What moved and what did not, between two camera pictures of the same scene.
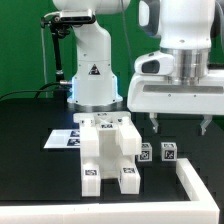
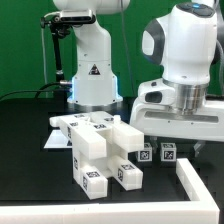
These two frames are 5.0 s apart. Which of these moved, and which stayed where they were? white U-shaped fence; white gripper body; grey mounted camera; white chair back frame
Moved: white chair back frame; white gripper body
Stayed: white U-shaped fence; grey mounted camera
